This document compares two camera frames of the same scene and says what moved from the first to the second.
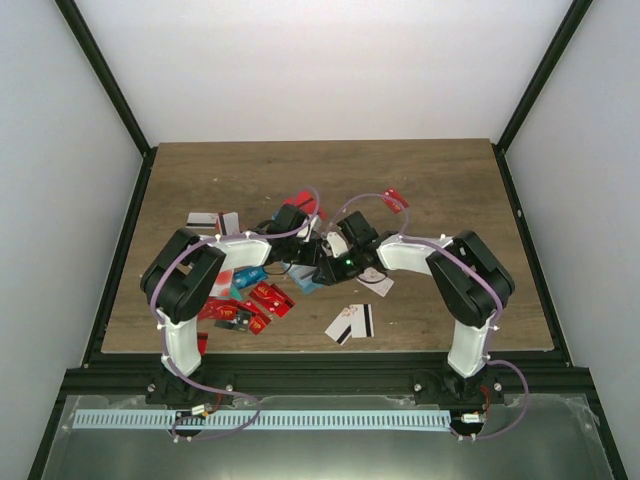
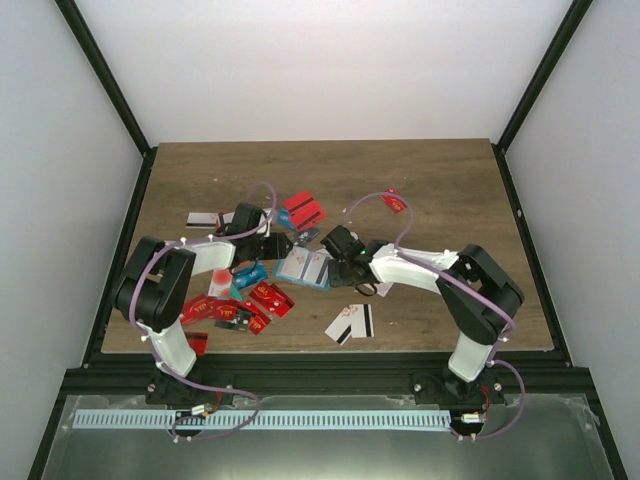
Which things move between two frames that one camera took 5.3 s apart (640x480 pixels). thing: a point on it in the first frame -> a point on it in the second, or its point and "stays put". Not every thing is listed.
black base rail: [550, 375] stays put
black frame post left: [87, 44] stays put
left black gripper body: [300, 257] -> [263, 253]
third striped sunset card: [361, 321] stays put
